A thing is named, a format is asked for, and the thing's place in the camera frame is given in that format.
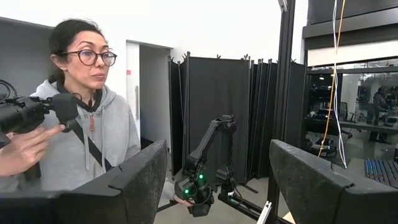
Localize person's hand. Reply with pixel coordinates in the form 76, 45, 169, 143
173, 195, 194, 208
0, 124, 66, 178

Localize backlit computer keyboard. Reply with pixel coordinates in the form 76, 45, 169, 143
363, 158, 398, 189

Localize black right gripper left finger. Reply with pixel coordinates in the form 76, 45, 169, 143
0, 139, 169, 224

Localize person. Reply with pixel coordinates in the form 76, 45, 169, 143
368, 86, 389, 142
0, 18, 177, 203

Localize silver metal bracket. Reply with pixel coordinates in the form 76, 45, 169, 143
256, 200, 272, 224

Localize person's glasses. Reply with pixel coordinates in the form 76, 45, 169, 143
60, 49, 118, 67

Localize person's black shoulder strap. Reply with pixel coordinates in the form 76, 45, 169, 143
67, 119, 113, 174

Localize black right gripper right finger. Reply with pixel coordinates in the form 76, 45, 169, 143
269, 139, 398, 224

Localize yellow cable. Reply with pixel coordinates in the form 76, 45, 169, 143
317, 0, 346, 159

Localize black video camera with microphone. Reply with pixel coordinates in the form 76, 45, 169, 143
0, 79, 80, 183

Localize white door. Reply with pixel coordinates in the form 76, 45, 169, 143
126, 40, 141, 133

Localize black folding partition screen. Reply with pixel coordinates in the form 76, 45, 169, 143
167, 51, 308, 187

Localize white cable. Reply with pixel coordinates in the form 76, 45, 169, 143
331, 0, 348, 169

